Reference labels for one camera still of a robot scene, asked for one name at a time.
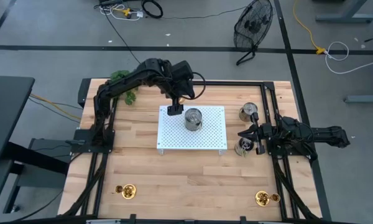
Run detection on black aluminium table frame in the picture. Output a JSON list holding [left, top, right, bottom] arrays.
[[57, 77, 333, 224]]

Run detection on green potted plant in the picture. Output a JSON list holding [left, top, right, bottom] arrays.
[[109, 70, 139, 106]]

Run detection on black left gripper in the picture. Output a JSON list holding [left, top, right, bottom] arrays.
[[166, 77, 196, 116]]

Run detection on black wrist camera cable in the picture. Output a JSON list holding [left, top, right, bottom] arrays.
[[186, 72, 207, 101]]

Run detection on silver scented candle tin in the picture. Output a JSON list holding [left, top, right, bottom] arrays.
[[238, 101, 259, 123], [183, 108, 203, 131], [234, 136, 256, 157]]

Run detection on white perforated riser shelf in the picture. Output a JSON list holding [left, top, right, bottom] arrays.
[[157, 105, 228, 156]]

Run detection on white floor cable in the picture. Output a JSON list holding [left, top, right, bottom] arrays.
[[325, 41, 373, 75]]

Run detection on yellow extension cord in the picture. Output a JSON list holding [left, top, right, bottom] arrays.
[[292, 0, 326, 55]]

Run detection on white power strip cables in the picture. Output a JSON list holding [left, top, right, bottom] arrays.
[[98, 0, 144, 22]]

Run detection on black floor fan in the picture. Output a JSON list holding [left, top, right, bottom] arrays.
[[233, 0, 275, 67]]

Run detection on black floor cable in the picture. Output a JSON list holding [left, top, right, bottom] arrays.
[[102, 6, 142, 65]]

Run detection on black desk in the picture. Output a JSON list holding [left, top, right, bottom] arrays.
[[0, 74, 35, 218]]

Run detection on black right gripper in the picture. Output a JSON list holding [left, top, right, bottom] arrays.
[[237, 112, 280, 156]]

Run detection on grey desk leg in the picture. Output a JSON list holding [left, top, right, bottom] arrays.
[[312, 0, 373, 24]]

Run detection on black coiled cable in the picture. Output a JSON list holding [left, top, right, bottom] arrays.
[[141, 0, 164, 19]]

